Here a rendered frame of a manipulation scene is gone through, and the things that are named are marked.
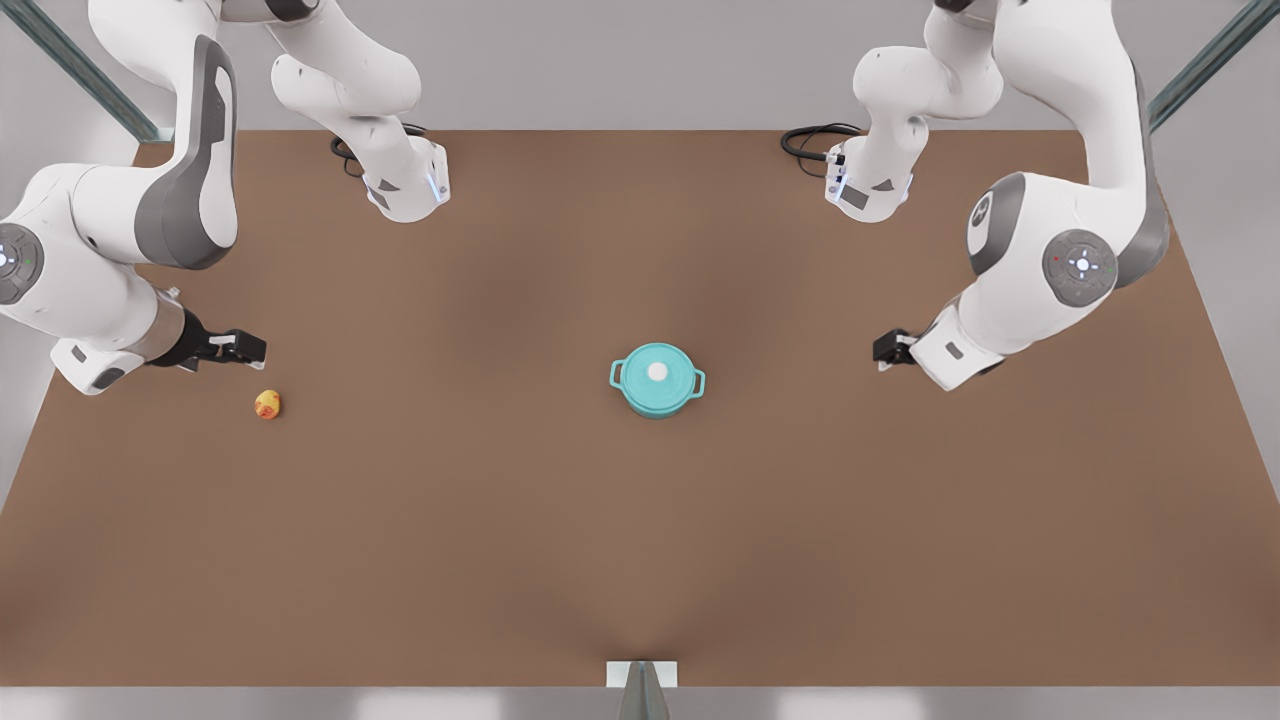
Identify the teal pot lid white knob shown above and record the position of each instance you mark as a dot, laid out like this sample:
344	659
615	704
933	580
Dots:
655	372

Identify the yellow orange potato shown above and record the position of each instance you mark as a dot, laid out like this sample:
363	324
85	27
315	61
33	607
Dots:
267	404

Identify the silver frame post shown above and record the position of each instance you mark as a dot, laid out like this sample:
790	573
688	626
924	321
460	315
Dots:
70	65
643	690
1205	62

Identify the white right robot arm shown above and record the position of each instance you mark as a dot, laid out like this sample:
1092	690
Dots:
95	220

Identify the teal pot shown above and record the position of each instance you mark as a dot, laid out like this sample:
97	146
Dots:
657	406

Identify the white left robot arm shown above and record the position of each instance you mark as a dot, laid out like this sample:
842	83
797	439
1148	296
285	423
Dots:
1040	290

